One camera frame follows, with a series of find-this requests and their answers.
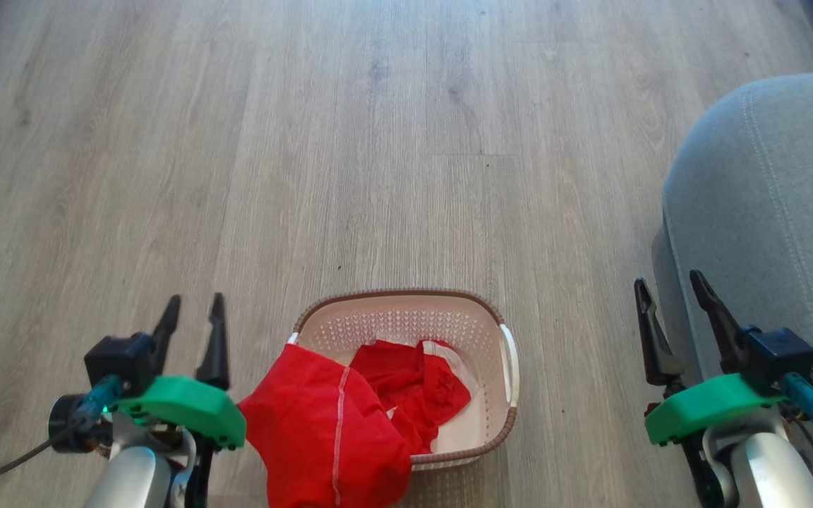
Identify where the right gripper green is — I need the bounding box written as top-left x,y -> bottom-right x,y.
634,270 -> 813,447

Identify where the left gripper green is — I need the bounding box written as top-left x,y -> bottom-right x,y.
49,292 -> 247,454

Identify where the large plain red garment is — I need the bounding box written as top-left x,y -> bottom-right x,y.
237,344 -> 414,508

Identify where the red garment with white trim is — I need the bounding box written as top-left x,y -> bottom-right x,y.
349,339 -> 479,456

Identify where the cream laundry basket brown rim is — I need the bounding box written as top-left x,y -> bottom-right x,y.
292,288 -> 522,472

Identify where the grey fabric sofa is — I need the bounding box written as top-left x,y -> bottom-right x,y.
652,73 -> 813,508

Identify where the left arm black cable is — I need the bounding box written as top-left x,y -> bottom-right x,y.
0,375 -> 124,495

